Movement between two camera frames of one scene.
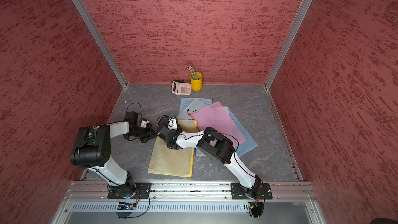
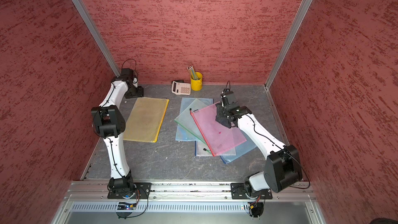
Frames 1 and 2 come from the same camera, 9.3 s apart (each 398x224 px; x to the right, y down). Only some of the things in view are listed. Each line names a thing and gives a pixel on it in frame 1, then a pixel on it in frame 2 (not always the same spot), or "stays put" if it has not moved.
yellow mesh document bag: [174, 162] -> [145, 119]
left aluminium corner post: [91, 25] stays put
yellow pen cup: [196, 85] stays put
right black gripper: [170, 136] -> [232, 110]
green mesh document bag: [186, 113] stays put
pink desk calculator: [180, 87] stays put
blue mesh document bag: [247, 145] stays put
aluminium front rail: [292, 203] stays put
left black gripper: [150, 130] -> [140, 93]
